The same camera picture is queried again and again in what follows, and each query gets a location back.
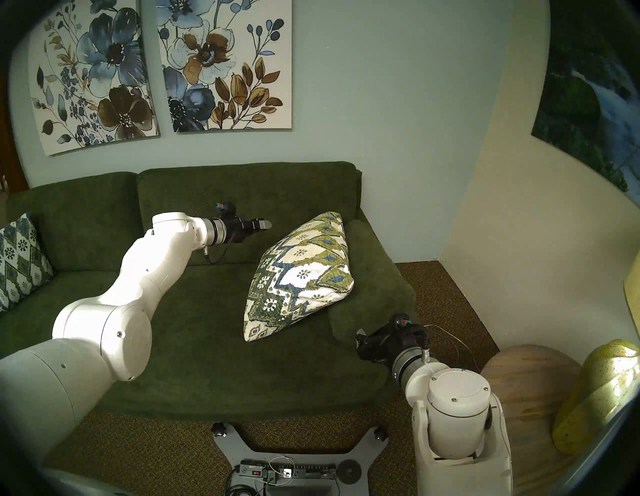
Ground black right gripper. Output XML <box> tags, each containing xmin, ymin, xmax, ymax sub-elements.
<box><xmin>356</xmin><ymin>327</ymin><xmax>407</xmax><ymax>365</ymax></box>

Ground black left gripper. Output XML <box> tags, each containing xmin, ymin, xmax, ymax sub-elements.
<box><xmin>227</xmin><ymin>215</ymin><xmax>273</xmax><ymax>245</ymax></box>

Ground green blue patterned throw pillow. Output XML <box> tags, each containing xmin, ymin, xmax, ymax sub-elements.
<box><xmin>0</xmin><ymin>212</ymin><xmax>55</xmax><ymax>313</ymax></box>
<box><xmin>243</xmin><ymin>211</ymin><xmax>355</xmax><ymax>342</ymax></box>

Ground dark green fabric sofa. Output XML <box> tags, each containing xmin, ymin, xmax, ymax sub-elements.
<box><xmin>0</xmin><ymin>161</ymin><xmax>418</xmax><ymax>423</ymax></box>

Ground grey robot mobile base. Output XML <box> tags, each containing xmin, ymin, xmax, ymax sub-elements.
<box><xmin>211</xmin><ymin>422</ymin><xmax>390</xmax><ymax>496</ymax></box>

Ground black power strip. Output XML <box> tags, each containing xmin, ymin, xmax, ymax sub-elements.
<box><xmin>237</xmin><ymin>460</ymin><xmax>337</xmax><ymax>485</ymax></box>

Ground floral canvas with brown leaves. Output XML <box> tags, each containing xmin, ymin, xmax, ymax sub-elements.
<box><xmin>156</xmin><ymin>0</ymin><xmax>293</xmax><ymax>133</ymax></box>

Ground round wooden side table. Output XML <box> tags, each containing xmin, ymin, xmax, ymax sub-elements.
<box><xmin>480</xmin><ymin>344</ymin><xmax>583</xmax><ymax>496</ymax></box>

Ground floral canvas with brown flower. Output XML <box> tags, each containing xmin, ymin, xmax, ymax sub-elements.
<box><xmin>28</xmin><ymin>0</ymin><xmax>161</xmax><ymax>157</ymax></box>

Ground yellow speckled lamp base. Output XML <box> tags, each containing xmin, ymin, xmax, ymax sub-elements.
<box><xmin>552</xmin><ymin>339</ymin><xmax>640</xmax><ymax>456</ymax></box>

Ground cream lamp shade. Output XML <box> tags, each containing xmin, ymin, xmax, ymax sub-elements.
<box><xmin>623</xmin><ymin>250</ymin><xmax>640</xmax><ymax>341</ymax></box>

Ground waterfall forest landscape painting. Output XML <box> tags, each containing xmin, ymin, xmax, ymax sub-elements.
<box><xmin>531</xmin><ymin>0</ymin><xmax>640</xmax><ymax>208</ymax></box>

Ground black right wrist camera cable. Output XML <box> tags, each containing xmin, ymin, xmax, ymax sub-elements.
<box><xmin>412</xmin><ymin>325</ymin><xmax>433</xmax><ymax>363</ymax></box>

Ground thin grey wire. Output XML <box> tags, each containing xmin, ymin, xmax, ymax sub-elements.
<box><xmin>430</xmin><ymin>325</ymin><xmax>482</xmax><ymax>373</ymax></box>

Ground white looped cable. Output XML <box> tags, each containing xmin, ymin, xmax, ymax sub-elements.
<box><xmin>266</xmin><ymin>455</ymin><xmax>294</xmax><ymax>487</ymax></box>

